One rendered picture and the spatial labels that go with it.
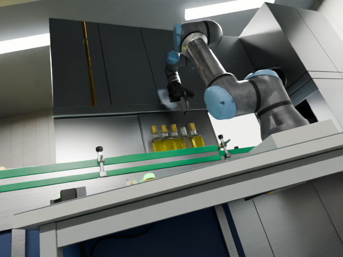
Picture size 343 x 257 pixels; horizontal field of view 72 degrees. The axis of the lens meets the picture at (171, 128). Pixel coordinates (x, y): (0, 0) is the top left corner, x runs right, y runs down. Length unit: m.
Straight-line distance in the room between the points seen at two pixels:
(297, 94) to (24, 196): 1.76
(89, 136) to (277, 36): 1.59
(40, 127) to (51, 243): 3.92
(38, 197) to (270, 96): 0.85
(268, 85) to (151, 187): 0.49
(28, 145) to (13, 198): 3.54
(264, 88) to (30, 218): 0.75
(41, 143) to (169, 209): 3.88
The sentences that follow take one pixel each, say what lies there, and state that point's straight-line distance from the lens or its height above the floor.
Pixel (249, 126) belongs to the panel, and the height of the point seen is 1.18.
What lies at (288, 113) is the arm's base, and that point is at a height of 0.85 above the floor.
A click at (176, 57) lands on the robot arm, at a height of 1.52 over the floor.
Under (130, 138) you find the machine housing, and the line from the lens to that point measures 1.40.
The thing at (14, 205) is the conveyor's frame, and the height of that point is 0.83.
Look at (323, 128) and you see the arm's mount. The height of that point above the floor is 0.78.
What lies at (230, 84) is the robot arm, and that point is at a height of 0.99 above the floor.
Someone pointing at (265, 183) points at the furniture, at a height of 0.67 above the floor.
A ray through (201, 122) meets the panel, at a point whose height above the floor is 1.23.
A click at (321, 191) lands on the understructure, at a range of 1.96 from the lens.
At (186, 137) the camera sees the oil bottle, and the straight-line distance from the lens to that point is 1.29.
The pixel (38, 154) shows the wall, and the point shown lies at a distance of 4.36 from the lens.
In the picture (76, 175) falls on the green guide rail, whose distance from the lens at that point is 1.00.
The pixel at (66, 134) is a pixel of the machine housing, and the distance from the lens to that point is 1.39.
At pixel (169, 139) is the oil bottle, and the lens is 1.25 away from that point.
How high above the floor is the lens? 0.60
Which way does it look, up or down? 24 degrees up
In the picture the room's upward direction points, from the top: 16 degrees counter-clockwise
